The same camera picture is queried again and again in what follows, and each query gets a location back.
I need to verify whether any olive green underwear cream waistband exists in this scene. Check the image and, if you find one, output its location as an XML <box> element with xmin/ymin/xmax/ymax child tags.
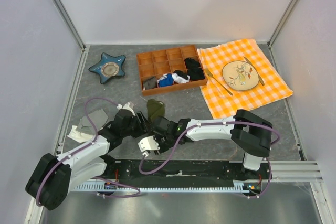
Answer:
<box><xmin>146</xmin><ymin>99</ymin><xmax>165</xmax><ymax>123</ymax></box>

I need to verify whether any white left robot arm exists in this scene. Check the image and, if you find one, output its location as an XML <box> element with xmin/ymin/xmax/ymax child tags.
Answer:
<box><xmin>25</xmin><ymin>109</ymin><xmax>148</xmax><ymax>210</ymax></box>

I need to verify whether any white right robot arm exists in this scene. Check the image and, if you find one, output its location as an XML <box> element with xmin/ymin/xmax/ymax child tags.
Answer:
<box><xmin>145</xmin><ymin>109</ymin><xmax>273</xmax><ymax>179</ymax></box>

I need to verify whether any white underwear pile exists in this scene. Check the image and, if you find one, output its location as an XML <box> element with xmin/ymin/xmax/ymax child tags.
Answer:
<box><xmin>67</xmin><ymin>125</ymin><xmax>93</xmax><ymax>143</ymax></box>

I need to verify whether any grey rolled underwear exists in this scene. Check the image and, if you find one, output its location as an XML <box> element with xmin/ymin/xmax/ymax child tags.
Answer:
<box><xmin>142</xmin><ymin>76</ymin><xmax>158</xmax><ymax>90</ymax></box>

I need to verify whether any blue white rolled underwear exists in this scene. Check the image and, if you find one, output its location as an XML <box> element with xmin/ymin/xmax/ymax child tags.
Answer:
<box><xmin>158</xmin><ymin>73</ymin><xmax>174</xmax><ymax>88</ymax></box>

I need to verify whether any black white rolled underwear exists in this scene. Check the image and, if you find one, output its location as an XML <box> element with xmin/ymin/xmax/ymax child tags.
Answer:
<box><xmin>172</xmin><ymin>70</ymin><xmax>190</xmax><ymax>84</ymax></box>

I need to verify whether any blue star shaped dish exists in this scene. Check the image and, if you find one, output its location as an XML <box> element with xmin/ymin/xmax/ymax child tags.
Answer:
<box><xmin>88</xmin><ymin>52</ymin><xmax>126</xmax><ymax>84</ymax></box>

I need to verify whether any orange compartment organizer box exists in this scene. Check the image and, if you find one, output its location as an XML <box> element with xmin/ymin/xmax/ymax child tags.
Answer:
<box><xmin>136</xmin><ymin>45</ymin><xmax>207</xmax><ymax>96</ymax></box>

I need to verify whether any brass fork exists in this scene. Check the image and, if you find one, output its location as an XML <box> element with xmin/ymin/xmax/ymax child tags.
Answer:
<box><xmin>204</xmin><ymin>68</ymin><xmax>233</xmax><ymax>96</ymax></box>

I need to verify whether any orange checkered cloth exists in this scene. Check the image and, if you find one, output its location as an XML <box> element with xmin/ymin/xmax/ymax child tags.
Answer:
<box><xmin>197</xmin><ymin>39</ymin><xmax>293</xmax><ymax>119</ymax></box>

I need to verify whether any beige decorated plate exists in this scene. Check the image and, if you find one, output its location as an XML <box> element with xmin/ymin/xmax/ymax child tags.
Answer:
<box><xmin>222</xmin><ymin>60</ymin><xmax>259</xmax><ymax>91</ymax></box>

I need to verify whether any brass knife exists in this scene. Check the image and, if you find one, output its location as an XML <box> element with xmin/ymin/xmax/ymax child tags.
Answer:
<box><xmin>243</xmin><ymin>56</ymin><xmax>266</xmax><ymax>86</ymax></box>

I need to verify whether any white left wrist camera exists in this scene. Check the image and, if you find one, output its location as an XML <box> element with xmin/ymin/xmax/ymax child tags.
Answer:
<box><xmin>117</xmin><ymin>102</ymin><xmax>135</xmax><ymax>116</ymax></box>

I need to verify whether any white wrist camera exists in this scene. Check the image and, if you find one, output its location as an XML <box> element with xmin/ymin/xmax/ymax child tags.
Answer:
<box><xmin>117</xmin><ymin>102</ymin><xmax>135</xmax><ymax>116</ymax></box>
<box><xmin>138</xmin><ymin>135</ymin><xmax>160</xmax><ymax>157</ymax></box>

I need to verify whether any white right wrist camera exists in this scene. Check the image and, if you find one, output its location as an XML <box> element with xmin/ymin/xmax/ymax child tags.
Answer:
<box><xmin>138</xmin><ymin>135</ymin><xmax>160</xmax><ymax>157</ymax></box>

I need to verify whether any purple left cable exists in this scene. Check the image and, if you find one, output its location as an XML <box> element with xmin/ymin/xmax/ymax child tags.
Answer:
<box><xmin>35</xmin><ymin>97</ymin><xmax>142</xmax><ymax>207</ymax></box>

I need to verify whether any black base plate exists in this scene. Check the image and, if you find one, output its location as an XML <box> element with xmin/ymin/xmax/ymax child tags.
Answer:
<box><xmin>102</xmin><ymin>159</ymin><xmax>269</xmax><ymax>188</ymax></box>

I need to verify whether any light blue cable duct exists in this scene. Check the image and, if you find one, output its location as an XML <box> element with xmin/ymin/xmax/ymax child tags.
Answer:
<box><xmin>72</xmin><ymin>179</ymin><xmax>261</xmax><ymax>193</ymax></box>

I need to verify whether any aluminium front rail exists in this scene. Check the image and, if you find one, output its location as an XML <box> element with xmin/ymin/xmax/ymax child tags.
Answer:
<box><xmin>36</xmin><ymin>159</ymin><xmax>323</xmax><ymax>183</ymax></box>

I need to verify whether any aluminium left frame post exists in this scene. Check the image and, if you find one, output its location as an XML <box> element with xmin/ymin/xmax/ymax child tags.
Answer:
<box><xmin>52</xmin><ymin>0</ymin><xmax>86</xmax><ymax>51</ymax></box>

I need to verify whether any aluminium frame post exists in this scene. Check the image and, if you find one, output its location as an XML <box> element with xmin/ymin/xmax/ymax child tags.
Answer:
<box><xmin>52</xmin><ymin>0</ymin><xmax>86</xmax><ymax>51</ymax></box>
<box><xmin>267</xmin><ymin>0</ymin><xmax>300</xmax><ymax>50</ymax></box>

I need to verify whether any aluminium right frame post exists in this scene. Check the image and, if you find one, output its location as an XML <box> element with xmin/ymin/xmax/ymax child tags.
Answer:
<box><xmin>267</xmin><ymin>0</ymin><xmax>300</xmax><ymax>50</ymax></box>

